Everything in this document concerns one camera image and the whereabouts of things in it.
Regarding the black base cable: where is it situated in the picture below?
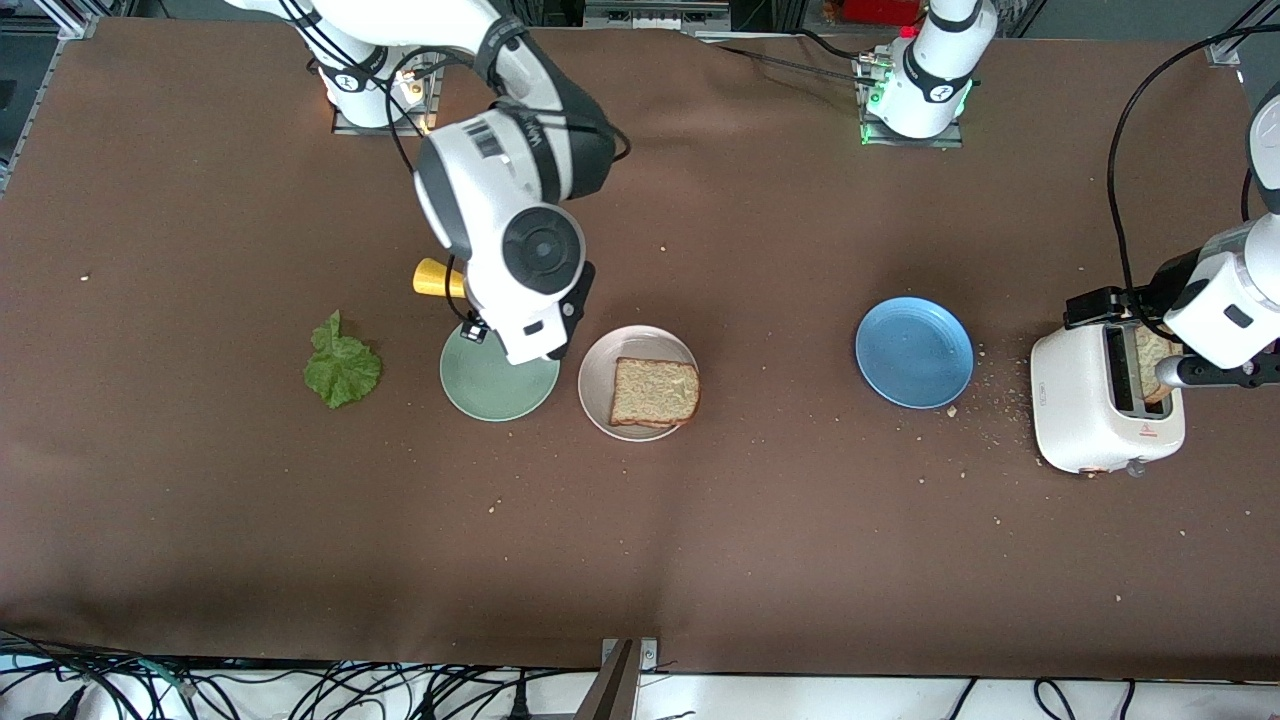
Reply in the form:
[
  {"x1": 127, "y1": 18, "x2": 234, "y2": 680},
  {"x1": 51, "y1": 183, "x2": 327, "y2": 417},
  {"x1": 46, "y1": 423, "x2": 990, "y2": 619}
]
[{"x1": 700, "y1": 28, "x2": 871, "y2": 86}]

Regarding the red box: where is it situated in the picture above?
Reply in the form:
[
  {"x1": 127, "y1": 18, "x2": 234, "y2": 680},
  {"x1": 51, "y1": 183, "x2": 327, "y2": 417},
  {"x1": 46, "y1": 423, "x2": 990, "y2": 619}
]
[{"x1": 840, "y1": 0, "x2": 921, "y2": 26}]

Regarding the beige plate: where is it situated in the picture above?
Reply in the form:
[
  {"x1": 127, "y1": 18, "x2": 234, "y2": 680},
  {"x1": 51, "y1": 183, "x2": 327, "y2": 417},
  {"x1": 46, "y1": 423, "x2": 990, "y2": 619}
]
[{"x1": 577, "y1": 325, "x2": 700, "y2": 443}]

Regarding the yellow mustard squeeze bottle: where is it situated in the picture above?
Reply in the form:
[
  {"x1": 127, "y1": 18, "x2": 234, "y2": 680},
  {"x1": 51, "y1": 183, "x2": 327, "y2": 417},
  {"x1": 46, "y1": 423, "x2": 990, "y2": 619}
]
[{"x1": 413, "y1": 258, "x2": 468, "y2": 299}]

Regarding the green lettuce leaf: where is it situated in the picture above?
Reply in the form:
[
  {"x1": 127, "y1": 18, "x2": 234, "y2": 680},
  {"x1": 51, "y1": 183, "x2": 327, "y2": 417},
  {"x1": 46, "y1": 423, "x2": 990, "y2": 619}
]
[{"x1": 303, "y1": 310, "x2": 383, "y2": 409}]

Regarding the brown table cloth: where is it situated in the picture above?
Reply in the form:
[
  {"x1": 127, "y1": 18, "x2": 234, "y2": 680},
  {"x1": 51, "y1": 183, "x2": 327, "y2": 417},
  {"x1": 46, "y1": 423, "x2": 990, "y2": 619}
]
[{"x1": 0, "y1": 18, "x2": 1280, "y2": 683}]

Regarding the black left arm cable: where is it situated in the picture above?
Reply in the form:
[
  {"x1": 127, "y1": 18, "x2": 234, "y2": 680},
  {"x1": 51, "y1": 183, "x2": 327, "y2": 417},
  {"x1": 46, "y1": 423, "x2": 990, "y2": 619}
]
[{"x1": 1105, "y1": 0, "x2": 1280, "y2": 311}]

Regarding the black floor cable tangle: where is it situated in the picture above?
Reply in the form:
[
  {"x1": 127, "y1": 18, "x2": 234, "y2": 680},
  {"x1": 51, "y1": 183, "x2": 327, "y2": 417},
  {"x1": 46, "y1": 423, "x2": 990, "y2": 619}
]
[{"x1": 0, "y1": 630, "x2": 701, "y2": 720}]

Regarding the white power strip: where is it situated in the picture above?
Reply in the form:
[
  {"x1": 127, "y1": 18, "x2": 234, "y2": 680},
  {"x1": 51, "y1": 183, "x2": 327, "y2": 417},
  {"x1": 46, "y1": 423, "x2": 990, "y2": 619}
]
[{"x1": 585, "y1": 0, "x2": 731, "y2": 29}]

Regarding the blue plate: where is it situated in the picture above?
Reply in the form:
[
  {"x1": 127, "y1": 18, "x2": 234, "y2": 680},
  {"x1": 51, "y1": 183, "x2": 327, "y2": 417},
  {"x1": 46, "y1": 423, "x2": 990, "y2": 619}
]
[{"x1": 855, "y1": 296, "x2": 975, "y2": 410}]

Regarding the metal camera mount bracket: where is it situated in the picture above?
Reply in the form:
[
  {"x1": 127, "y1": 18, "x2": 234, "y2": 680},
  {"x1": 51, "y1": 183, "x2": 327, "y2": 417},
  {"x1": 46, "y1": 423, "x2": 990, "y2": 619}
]
[{"x1": 575, "y1": 638, "x2": 659, "y2": 720}]

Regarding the aluminium frame profile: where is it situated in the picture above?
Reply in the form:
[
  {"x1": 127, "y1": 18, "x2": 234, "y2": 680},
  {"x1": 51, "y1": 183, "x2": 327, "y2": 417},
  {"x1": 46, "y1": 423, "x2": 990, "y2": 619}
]
[
  {"x1": 0, "y1": 0, "x2": 101, "y2": 191},
  {"x1": 1205, "y1": 0, "x2": 1280, "y2": 69}
]

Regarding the white two-slot toaster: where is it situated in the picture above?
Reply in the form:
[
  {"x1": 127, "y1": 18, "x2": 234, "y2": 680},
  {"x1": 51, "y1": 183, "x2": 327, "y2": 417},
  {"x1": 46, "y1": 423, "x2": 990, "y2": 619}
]
[{"x1": 1030, "y1": 307, "x2": 1188, "y2": 477}]

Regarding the mint green plate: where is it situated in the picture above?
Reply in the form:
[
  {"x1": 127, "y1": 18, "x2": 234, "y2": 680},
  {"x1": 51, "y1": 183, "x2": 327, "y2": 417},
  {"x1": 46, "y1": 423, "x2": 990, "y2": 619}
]
[{"x1": 440, "y1": 325, "x2": 562, "y2": 423}]

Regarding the brown bread slice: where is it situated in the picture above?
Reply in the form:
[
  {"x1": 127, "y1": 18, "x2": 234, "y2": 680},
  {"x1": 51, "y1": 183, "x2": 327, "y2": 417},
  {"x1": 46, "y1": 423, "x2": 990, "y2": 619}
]
[
  {"x1": 1135, "y1": 325, "x2": 1186, "y2": 404},
  {"x1": 610, "y1": 357, "x2": 701, "y2": 429}
]

